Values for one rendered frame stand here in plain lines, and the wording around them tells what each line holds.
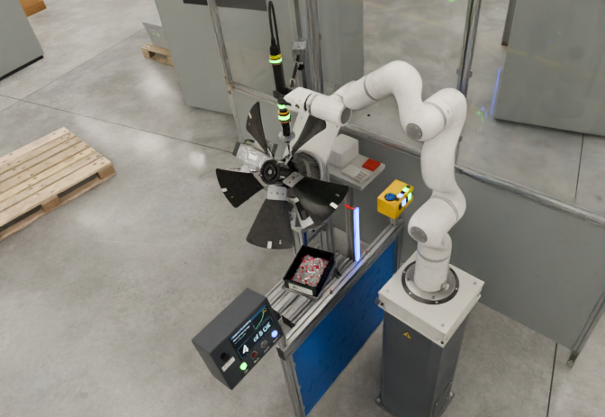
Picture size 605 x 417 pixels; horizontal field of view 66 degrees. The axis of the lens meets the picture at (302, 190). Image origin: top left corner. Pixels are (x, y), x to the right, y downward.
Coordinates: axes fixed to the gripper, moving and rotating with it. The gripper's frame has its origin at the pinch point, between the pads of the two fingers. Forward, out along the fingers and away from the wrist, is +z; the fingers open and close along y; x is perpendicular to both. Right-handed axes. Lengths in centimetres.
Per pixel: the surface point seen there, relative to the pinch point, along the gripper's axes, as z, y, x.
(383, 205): -35, 21, -59
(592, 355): -137, 78, -163
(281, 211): 1, -9, -58
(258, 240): 4, -24, -67
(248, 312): -39, -65, -38
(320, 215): -22, -8, -49
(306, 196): -11.7, -4.8, -45.8
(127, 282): 129, -54, -164
